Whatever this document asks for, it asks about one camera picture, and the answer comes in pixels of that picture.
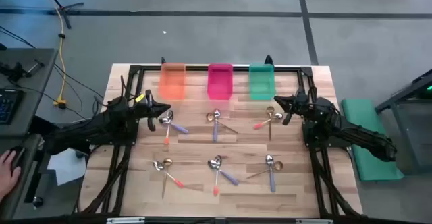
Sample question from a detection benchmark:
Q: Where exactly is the silver spoon red handle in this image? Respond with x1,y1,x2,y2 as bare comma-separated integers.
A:
253,112,284,130
212,155,223,197
163,109,175,146
152,160,185,189

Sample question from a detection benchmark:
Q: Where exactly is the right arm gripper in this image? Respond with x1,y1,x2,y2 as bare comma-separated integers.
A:
273,88,310,126

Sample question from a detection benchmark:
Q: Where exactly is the pink translucent plastic bin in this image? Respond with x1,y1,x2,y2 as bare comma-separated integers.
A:
207,63,234,101

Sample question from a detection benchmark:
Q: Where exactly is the black computer mouse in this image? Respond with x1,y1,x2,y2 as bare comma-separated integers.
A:
9,145,27,171

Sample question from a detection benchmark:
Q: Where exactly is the black tripod stand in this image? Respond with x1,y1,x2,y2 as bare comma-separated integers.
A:
37,0,85,30

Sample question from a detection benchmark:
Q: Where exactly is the dark grey desk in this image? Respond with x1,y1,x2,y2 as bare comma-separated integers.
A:
0,134,45,220

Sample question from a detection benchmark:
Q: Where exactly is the white paper sheet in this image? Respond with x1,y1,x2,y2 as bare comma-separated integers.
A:
46,148,88,187

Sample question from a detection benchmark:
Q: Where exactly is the grey metal cart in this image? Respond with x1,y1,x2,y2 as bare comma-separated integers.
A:
373,67,432,177

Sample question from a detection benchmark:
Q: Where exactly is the yellow power cable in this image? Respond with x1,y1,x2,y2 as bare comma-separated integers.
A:
53,7,68,110

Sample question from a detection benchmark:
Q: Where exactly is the black desk clamp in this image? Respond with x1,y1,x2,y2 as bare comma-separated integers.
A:
0,59,45,82

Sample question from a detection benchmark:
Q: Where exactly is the silver spoon purple handle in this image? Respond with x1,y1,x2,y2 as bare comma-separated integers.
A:
158,116,190,134
207,159,240,186
212,108,222,143
265,154,277,193

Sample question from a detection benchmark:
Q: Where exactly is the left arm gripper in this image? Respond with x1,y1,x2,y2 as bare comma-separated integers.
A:
134,89,172,132

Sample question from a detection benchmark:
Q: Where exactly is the gold spoon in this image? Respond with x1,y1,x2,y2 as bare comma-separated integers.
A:
206,113,239,134
161,158,173,200
246,161,284,180
266,105,275,142

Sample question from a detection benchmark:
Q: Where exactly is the person's hand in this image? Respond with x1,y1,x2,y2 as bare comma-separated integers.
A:
0,149,23,203

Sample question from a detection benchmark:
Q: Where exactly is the green translucent plastic bin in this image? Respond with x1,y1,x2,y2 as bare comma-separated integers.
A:
248,63,277,101

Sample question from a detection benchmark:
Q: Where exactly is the black computer keyboard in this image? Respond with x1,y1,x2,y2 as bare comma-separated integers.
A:
0,88,22,126

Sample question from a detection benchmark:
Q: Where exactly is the black metal table frame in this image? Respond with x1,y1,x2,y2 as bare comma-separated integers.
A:
72,63,364,224

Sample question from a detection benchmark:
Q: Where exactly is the orange translucent plastic bin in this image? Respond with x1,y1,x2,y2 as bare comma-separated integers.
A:
158,62,187,101

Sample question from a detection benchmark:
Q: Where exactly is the green floor mat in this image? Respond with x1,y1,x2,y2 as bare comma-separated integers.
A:
340,98,405,182

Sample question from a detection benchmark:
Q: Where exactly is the aluminium extrusion bar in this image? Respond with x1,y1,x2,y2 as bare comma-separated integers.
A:
296,218,334,224
107,217,146,224

